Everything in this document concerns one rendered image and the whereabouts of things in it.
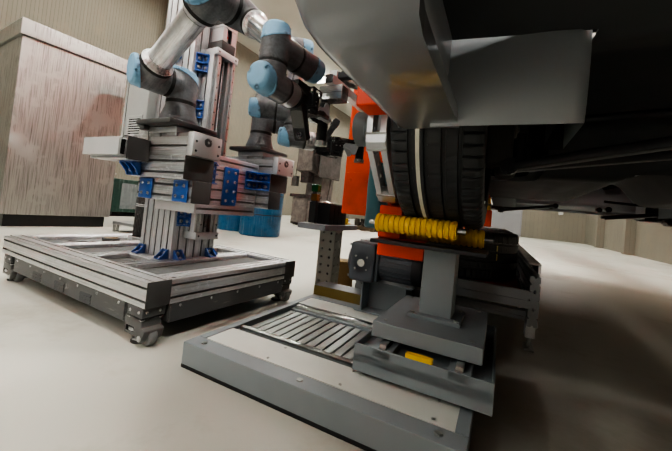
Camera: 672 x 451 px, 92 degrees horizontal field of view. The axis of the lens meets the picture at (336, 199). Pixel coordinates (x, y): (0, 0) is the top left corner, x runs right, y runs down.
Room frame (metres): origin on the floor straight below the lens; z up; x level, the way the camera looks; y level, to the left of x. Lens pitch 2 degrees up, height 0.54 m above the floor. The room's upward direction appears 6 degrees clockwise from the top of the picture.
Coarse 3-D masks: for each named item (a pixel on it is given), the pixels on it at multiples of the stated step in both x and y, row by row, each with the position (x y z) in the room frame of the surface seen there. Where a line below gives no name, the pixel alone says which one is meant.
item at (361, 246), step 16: (368, 240) 1.55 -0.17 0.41; (352, 256) 1.47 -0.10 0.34; (368, 256) 1.43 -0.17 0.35; (384, 256) 1.43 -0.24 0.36; (352, 272) 1.46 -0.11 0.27; (368, 272) 1.43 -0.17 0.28; (384, 272) 1.43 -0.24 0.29; (400, 272) 1.39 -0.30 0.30; (416, 272) 1.35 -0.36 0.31; (368, 288) 1.59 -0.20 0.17; (384, 288) 1.56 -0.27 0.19; (400, 288) 1.53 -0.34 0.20; (368, 304) 1.60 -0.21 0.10; (384, 304) 1.56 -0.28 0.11
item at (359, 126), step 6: (360, 114) 1.19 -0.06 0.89; (366, 114) 1.16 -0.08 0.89; (354, 120) 1.18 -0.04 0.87; (360, 120) 1.17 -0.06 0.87; (366, 120) 1.15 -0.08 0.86; (378, 120) 1.13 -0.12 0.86; (354, 126) 1.18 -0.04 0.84; (360, 126) 1.17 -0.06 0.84; (366, 126) 1.15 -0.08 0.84; (378, 126) 1.13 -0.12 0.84; (354, 132) 1.18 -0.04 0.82; (360, 132) 1.17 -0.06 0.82; (354, 138) 1.20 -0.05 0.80; (360, 138) 1.18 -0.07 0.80; (360, 144) 1.21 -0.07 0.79
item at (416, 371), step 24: (360, 360) 0.93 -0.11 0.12; (384, 360) 0.90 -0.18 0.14; (408, 360) 0.87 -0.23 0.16; (432, 360) 0.85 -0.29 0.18; (456, 360) 0.89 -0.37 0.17; (408, 384) 0.87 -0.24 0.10; (432, 384) 0.84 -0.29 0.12; (456, 384) 0.82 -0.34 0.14; (480, 384) 0.79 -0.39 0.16; (480, 408) 0.79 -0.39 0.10
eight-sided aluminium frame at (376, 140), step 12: (372, 120) 0.93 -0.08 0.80; (384, 120) 0.91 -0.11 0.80; (372, 132) 0.92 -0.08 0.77; (384, 132) 0.91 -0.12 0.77; (372, 144) 0.93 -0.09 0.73; (384, 144) 0.91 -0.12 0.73; (372, 156) 0.96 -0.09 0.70; (384, 156) 0.94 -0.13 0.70; (372, 168) 0.99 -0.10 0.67; (384, 168) 0.97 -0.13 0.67; (384, 192) 1.05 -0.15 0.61
